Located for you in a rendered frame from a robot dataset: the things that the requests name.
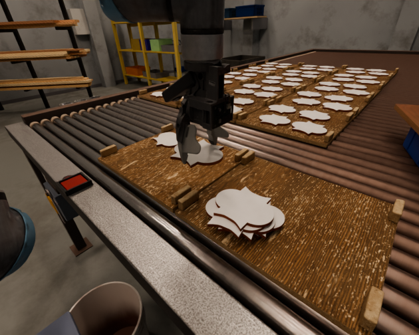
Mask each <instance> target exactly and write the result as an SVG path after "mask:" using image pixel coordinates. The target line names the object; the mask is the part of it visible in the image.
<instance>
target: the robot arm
mask: <svg viewBox="0 0 419 335"><path fill-rule="evenodd" d="M99 1H100V7H101V9H102V11H103V12H104V14H105V15H106V16H107V17H108V18H109V19H110V20H112V21H118V22H129V23H133V24H134V23H143V22H180V32H181V46H182V58H183V59H184V69H185V70H188V71H189V72H187V73H186V74H185V75H183V76H182V77H181V78H180V79H178V80H177V81H176V82H175V83H173V84H172V85H170V86H169V87H168V88H167V89H165V91H163V92H162V96H163V98H164V101H165V102H171V101H179V100H180V99H181V98H182V97H184V99H183V100H182V101H181V104H182V107H180V111H179V113H178V117H177V119H176V140H177V142H178V150H179V153H180V157H181V160H182V163H183V164H186V160H187V158H188V154H199V153H200V151H201V145H200V143H199V142H198V141H197V140H196V133H197V128H196V125H194V124H190V122H193V123H194V122H195V123H197V124H200V126H202V128H205V129H206V130H207V135H208V137H209V140H208V141H209V142H210V144H212V145H216V144H217V137H220V138H228V137H229V133H228V131H227V130H225V129H224V128H222V127H221V126H222V125H224V124H226V123H228V122H230V121H232V120H233V105H234V96H233V95H230V94H229V93H228V92H225V93H227V94H225V93H224V78H225V74H227V73H230V68H231V65H230V64H224V63H222V60H221V59H222V58H223V33H224V13H225V0H99ZM35 235H36V234H35V226H34V224H33V221H32V220H31V218H30V217H29V216H28V215H27V214H26V213H24V212H21V210H20V209H17V208H14V207H10V206H9V204H8V201H7V198H6V195H5V192H4V191H3V190H0V281H1V280H3V279H4V278H5V277H7V276H9V275H11V274H12V273H14V272H15V271H17V270H18V269H19V268H20V267H21V266H22V265H23V264H24V263H25V262H26V261H27V259H28V257H29V255H30V254H31V252H32V250H33V247H34V245H35Z"/></svg>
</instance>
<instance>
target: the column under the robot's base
mask: <svg viewBox="0 0 419 335"><path fill-rule="evenodd" d="M36 335H81V334H80V331H79V329H78V327H77V325H76V322H75V321H74V318H73V316H72V314H71V313H70V312H69V311H68V312H66V313H65V314H63V315H62V316H61V317H59V318H58V319H56V320H55V321H54V322H52V323H51V324H50V325H48V326H47V327H46V328H44V329H43V330H41V331H40V332H39V333H38V334H36Z"/></svg>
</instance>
